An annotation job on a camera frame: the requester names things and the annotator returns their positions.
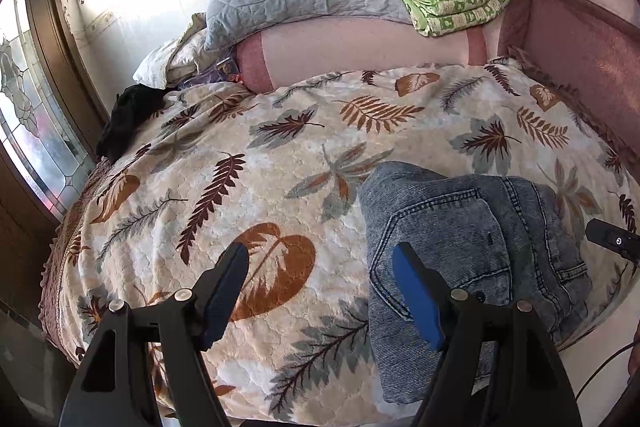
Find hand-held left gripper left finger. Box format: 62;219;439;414
59;243;250;427

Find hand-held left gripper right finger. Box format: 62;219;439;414
391;243;584;427

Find blue denim pants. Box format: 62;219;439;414
359;161;593;405

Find person's right forearm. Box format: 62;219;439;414
627;322;640;380

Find leaf print blanket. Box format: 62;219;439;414
39;57;640;423

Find pink bed headboard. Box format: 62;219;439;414
477;0;640;158

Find black cloth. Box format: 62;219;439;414
96;84;168;160

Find purple patterned cloth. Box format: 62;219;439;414
182;59;243;88

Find white crumpled cloth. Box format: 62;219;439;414
132;13;236;88

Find stained glass window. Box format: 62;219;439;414
0;0;96;212

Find pink bolster pillow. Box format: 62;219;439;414
235;14;501;95

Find black cable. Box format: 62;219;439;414
574;341;635;402

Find wooden window frame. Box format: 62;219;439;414
22;0;108;138

